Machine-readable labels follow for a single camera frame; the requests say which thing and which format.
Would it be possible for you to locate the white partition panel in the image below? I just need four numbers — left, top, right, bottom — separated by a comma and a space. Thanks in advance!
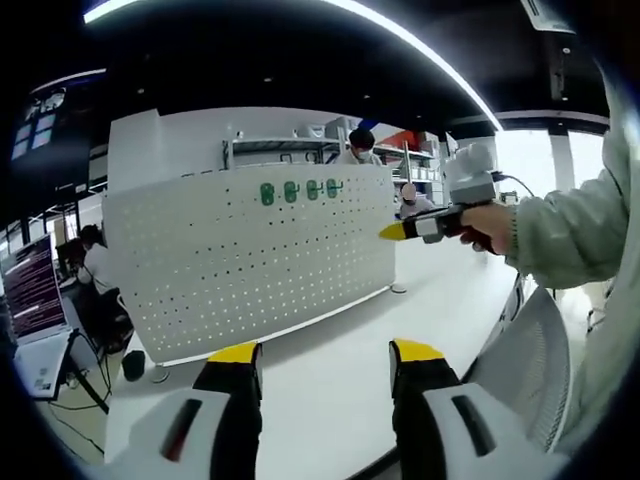
108, 107, 351, 194

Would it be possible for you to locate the white mesh chair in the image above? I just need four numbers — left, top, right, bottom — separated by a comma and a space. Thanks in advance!
459, 287, 572, 454

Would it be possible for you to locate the white perforated mounting plate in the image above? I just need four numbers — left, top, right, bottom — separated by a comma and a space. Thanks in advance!
101, 164, 409, 385

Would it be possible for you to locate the ceiling air conditioner vent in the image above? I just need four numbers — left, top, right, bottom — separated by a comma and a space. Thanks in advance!
519, 0, 577, 35

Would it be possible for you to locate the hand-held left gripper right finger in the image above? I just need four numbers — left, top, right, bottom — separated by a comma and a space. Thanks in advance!
388, 338, 571, 480

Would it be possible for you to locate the large black wall monitor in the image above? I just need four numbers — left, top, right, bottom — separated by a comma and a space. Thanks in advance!
9, 84, 95, 195

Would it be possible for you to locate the person's torso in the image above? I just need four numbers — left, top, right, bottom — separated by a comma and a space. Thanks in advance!
564, 74, 640, 451

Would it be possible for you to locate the black container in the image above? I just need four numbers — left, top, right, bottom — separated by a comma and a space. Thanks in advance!
122, 349, 146, 383

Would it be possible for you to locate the black cable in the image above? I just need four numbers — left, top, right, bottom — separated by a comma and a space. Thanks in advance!
492, 172, 537, 202

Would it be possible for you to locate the computer monitor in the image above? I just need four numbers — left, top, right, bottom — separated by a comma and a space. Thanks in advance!
0, 233, 71, 401

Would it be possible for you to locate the ceiling light strip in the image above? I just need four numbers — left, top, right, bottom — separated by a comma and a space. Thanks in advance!
82, 0, 502, 132

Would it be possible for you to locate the metal storage shelf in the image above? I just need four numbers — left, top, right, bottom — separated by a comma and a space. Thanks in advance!
222, 117, 449, 199

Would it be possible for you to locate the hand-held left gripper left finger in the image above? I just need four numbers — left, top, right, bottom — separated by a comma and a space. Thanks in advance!
104, 341, 264, 480

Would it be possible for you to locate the person's right hand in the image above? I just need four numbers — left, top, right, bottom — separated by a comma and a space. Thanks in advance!
457, 202, 517, 257

